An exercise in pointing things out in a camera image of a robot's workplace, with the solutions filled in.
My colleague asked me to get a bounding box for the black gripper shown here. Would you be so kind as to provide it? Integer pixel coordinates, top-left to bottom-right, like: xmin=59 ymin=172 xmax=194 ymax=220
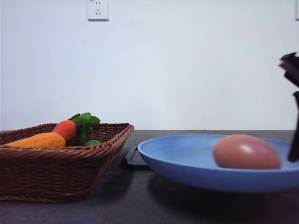
xmin=279 ymin=52 xmax=299 ymax=163

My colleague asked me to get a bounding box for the brown egg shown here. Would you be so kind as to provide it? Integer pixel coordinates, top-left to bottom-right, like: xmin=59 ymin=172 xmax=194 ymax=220
xmin=213 ymin=134 xmax=281 ymax=169

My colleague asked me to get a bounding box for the blue plate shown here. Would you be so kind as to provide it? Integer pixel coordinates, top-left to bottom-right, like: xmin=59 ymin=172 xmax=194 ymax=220
xmin=137 ymin=134 xmax=299 ymax=193

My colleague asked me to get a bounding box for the brown wicker basket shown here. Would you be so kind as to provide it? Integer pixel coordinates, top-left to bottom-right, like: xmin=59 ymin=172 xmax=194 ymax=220
xmin=0 ymin=123 xmax=134 ymax=203

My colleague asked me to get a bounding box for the black serving tray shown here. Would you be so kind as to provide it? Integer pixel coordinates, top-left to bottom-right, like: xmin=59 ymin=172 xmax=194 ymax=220
xmin=123 ymin=146 xmax=151 ymax=169

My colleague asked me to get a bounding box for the green toy chili pepper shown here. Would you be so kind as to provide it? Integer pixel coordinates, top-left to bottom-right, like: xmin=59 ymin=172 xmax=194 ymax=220
xmin=78 ymin=125 xmax=101 ymax=146

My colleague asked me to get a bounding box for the orange-red toy carrot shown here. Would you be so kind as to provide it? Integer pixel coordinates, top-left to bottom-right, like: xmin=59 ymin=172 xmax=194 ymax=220
xmin=52 ymin=112 xmax=101 ymax=141

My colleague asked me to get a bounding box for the yellow toy corn cob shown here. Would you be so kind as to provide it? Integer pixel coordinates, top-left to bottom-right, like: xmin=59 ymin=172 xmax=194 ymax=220
xmin=3 ymin=133 xmax=66 ymax=148

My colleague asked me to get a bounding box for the white wall power socket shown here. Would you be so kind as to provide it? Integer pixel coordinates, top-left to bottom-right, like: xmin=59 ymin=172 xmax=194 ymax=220
xmin=88 ymin=0 xmax=109 ymax=22

